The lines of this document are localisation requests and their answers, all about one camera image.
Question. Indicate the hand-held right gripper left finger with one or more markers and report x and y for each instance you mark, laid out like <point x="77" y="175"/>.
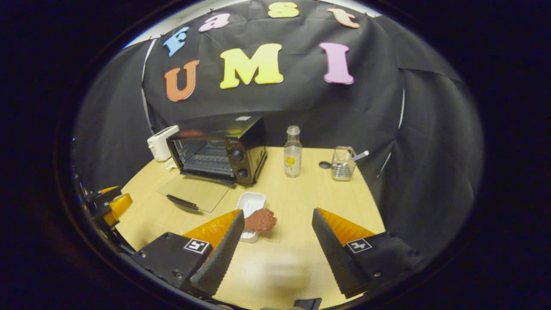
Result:
<point x="217" y="254"/>

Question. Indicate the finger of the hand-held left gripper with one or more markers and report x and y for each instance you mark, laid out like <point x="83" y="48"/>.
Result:
<point x="107" y="188"/>
<point x="119" y="206"/>

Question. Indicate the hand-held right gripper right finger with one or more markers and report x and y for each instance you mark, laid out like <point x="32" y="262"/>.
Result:
<point x="333" y="254"/>

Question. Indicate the brown meat piece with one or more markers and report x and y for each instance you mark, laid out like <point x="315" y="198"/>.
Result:
<point x="260" y="220"/>

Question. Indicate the black electric oven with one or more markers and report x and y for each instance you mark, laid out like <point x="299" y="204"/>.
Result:
<point x="245" y="150"/>

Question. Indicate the small white rectangular tray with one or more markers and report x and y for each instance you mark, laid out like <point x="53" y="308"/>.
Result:
<point x="251" y="201"/>

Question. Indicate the white divided dish with beans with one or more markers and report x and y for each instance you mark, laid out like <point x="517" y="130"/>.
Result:
<point x="172" y="164"/>

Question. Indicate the white toaster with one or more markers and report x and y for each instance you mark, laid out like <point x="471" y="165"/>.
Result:
<point x="161" y="144"/>

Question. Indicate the clear cutlery holder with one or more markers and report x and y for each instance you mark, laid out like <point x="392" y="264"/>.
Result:
<point x="342" y="168"/>

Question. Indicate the black round cap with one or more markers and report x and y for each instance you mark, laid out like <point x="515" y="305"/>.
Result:
<point x="325" y="164"/>

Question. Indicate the clear glass bottle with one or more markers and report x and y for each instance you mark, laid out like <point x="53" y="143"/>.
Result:
<point x="292" y="155"/>

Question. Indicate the black backdrop cloth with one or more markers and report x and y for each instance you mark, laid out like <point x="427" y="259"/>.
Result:
<point x="301" y="103"/>

